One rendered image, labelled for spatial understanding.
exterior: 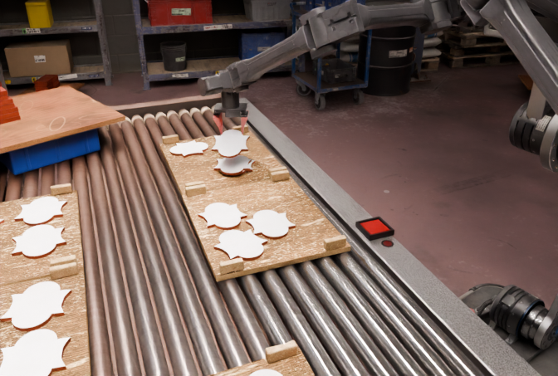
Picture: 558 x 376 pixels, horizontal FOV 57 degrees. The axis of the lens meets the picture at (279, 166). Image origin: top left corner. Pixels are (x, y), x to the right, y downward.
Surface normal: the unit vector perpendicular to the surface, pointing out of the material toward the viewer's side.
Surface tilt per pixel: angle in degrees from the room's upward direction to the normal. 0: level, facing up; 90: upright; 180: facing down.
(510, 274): 0
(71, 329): 0
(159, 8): 90
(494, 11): 87
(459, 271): 0
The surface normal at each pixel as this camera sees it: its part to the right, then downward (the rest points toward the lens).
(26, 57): 0.26, 0.43
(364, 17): 0.61, -0.15
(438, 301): 0.00, -0.90
